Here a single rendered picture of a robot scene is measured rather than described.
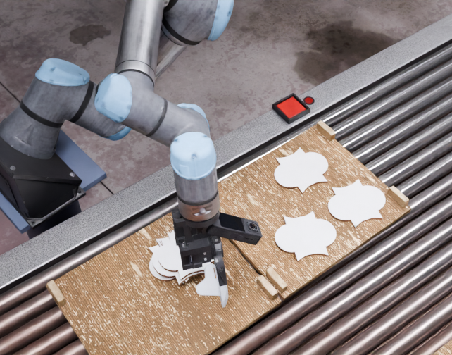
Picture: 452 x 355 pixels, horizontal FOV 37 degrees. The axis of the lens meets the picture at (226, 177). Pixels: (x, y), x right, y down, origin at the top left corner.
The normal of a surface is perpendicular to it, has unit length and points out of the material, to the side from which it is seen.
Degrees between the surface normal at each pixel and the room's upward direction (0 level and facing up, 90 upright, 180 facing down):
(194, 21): 86
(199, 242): 13
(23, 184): 90
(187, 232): 77
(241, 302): 0
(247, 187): 0
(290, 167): 0
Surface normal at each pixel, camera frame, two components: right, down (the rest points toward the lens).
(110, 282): 0.00, -0.60
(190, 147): -0.07, -0.75
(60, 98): 0.28, 0.46
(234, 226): 0.46, -0.73
